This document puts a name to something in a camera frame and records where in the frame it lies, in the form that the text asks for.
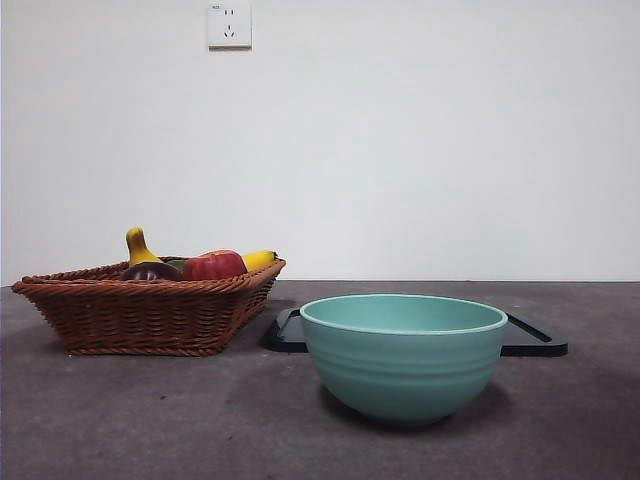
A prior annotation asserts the dark purple plum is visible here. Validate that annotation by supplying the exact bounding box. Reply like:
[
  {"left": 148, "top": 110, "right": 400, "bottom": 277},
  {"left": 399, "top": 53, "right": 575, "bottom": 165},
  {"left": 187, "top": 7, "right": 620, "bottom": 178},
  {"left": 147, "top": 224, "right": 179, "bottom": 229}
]
[{"left": 118, "top": 261, "right": 182, "bottom": 283}]

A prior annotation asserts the red apple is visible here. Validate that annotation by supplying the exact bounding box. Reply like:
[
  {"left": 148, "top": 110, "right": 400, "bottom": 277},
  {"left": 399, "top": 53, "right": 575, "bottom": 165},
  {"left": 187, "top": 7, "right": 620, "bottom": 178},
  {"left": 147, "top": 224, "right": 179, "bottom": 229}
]
[{"left": 181, "top": 249, "right": 249, "bottom": 281}]

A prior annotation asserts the brown wicker basket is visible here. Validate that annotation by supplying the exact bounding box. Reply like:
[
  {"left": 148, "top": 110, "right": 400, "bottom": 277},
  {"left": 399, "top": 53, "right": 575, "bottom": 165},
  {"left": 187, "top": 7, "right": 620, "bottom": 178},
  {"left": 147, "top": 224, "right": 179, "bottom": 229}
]
[{"left": 11, "top": 257, "right": 287, "bottom": 357}]

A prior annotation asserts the white wall socket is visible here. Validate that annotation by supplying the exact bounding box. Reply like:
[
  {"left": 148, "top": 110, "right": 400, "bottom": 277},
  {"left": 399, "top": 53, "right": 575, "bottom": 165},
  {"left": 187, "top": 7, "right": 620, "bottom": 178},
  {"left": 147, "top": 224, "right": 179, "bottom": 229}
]
[{"left": 207, "top": 0, "right": 253, "bottom": 51}]

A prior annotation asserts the yellow banana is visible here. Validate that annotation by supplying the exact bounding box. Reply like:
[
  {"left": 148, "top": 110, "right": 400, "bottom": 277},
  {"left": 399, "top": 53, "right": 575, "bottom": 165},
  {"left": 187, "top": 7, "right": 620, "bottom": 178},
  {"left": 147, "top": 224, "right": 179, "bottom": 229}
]
[{"left": 124, "top": 226, "right": 278, "bottom": 274}]

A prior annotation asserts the teal ribbed bowl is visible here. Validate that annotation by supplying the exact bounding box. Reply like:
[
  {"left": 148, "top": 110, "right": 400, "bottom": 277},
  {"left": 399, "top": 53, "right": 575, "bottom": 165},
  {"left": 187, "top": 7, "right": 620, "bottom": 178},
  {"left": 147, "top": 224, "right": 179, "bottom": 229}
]
[{"left": 298, "top": 293, "right": 509, "bottom": 427}]

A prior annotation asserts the black rectangular tray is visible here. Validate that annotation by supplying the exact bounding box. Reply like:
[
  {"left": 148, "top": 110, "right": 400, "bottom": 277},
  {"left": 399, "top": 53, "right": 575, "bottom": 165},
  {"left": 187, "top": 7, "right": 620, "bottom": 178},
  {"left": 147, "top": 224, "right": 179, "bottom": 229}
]
[{"left": 260, "top": 305, "right": 570, "bottom": 359}]

